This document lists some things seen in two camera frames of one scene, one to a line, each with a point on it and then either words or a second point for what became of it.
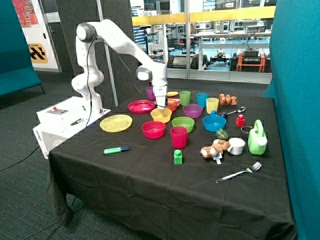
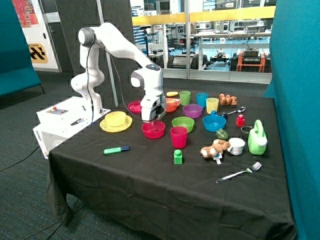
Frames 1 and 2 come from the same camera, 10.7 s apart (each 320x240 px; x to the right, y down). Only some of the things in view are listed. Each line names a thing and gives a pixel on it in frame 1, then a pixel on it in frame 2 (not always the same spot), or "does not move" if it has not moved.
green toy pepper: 221,134 does not move
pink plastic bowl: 153,129 does not move
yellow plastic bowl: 161,116 → 115,118
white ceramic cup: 237,146 does not move
